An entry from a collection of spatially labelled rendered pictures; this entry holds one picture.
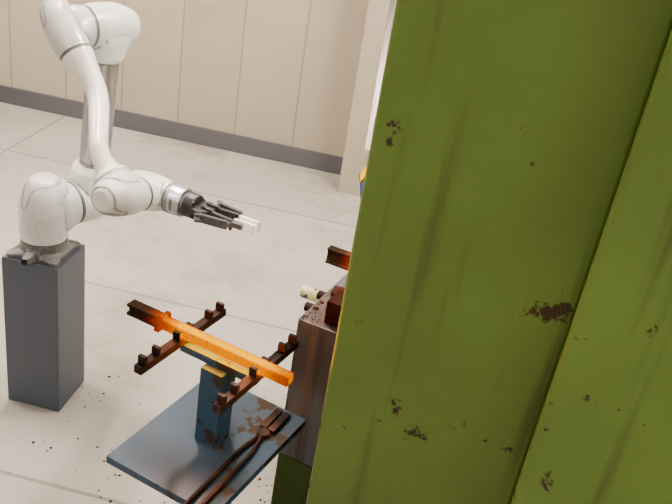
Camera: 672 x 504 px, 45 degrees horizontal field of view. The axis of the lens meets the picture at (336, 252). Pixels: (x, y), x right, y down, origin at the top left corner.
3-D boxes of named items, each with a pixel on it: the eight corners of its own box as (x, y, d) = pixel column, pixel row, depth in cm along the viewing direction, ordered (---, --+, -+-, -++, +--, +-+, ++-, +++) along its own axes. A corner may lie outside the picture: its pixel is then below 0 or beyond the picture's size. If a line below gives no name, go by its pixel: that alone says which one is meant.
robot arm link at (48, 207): (8, 233, 271) (5, 173, 261) (54, 219, 285) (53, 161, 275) (38, 252, 263) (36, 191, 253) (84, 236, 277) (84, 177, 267)
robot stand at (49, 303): (8, 399, 296) (1, 256, 268) (36, 368, 313) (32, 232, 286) (59, 412, 294) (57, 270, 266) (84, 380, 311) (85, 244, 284)
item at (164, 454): (105, 462, 185) (106, 455, 184) (210, 379, 217) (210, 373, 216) (212, 522, 174) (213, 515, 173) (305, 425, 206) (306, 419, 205)
